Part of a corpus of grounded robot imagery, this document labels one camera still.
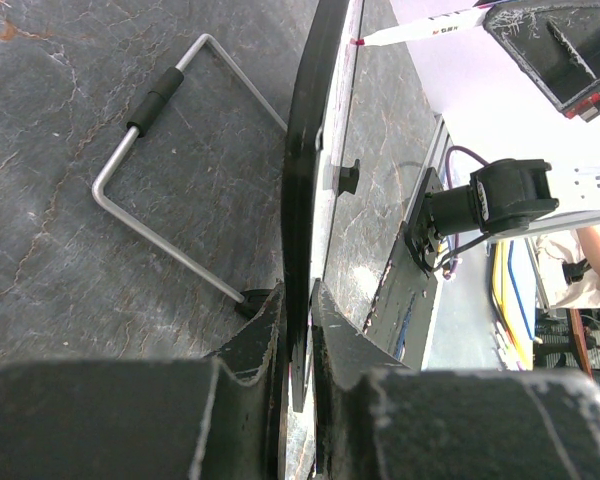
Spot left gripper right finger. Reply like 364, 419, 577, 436
311, 284, 600, 479

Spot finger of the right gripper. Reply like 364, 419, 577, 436
483, 1, 600, 113

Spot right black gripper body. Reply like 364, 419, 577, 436
562, 79, 600, 122

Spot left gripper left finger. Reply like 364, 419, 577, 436
0, 285, 286, 479

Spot white marker purple cap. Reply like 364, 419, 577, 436
353, 1, 500, 47

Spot white whiteboard black frame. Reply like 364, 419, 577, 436
91, 0, 366, 414

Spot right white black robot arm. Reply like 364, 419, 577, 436
422, 1, 600, 238

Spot person in grey shirt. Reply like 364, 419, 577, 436
534, 224, 600, 309

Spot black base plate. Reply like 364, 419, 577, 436
362, 167, 449, 370

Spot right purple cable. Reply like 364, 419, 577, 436
442, 145, 489, 281

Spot blue and yellow cables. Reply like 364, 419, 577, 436
488, 239, 539, 371

